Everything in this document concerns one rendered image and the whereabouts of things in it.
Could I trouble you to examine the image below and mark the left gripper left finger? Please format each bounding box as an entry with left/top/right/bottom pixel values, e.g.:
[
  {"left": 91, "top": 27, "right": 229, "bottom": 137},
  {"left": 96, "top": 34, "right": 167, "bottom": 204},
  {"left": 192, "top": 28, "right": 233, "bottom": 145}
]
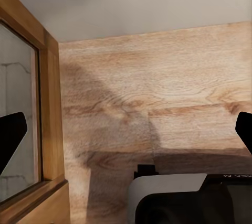
[{"left": 0, "top": 112, "right": 27, "bottom": 175}]

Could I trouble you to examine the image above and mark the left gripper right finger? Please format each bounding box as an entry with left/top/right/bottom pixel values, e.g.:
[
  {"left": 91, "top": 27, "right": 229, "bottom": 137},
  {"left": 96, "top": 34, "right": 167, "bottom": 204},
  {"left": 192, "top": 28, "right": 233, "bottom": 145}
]
[{"left": 235, "top": 111, "right": 252, "bottom": 154}]

